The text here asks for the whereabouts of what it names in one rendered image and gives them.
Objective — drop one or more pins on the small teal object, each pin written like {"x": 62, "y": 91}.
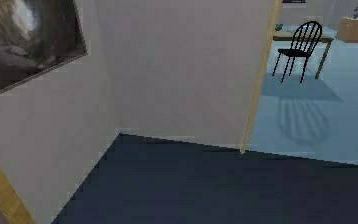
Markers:
{"x": 278, "y": 26}

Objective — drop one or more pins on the black spindle-back chair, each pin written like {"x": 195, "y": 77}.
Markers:
{"x": 298, "y": 50}

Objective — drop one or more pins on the wooden table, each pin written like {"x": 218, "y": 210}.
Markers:
{"x": 326, "y": 37}

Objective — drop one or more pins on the light wooden cabinet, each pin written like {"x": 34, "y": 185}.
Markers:
{"x": 353, "y": 30}

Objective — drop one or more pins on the dark framed wall picture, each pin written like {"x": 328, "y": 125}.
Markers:
{"x": 23, "y": 43}

